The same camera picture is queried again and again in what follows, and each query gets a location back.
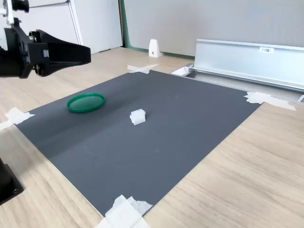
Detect round green lid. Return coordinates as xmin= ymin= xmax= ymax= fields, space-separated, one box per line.
xmin=66 ymin=93 xmax=106 ymax=114

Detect small white plastic terminal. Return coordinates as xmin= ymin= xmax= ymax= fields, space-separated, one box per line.
xmin=129 ymin=108 xmax=146 ymax=126

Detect white partition panel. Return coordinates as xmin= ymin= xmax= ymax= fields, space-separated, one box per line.
xmin=22 ymin=0 xmax=124 ymax=55

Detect green partition edge trim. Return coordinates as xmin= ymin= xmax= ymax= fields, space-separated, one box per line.
xmin=118 ymin=0 xmax=198 ymax=57

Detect crossed white tape piece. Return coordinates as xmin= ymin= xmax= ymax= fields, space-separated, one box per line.
xmin=127 ymin=63 xmax=160 ymax=75

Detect dark grey table mat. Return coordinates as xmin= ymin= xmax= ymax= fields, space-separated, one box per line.
xmin=14 ymin=70 xmax=263 ymax=218

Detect grey partition panel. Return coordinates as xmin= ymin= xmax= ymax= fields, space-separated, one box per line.
xmin=123 ymin=0 xmax=304 ymax=57

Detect wide layered white tape piece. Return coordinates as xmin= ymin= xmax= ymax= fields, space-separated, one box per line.
xmin=95 ymin=194 xmax=154 ymax=228

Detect long white tape piece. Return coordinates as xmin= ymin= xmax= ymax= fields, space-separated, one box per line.
xmin=244 ymin=91 xmax=297 ymax=112

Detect small white table bracket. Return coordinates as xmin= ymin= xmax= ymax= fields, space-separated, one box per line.
xmin=148 ymin=39 xmax=162 ymax=58

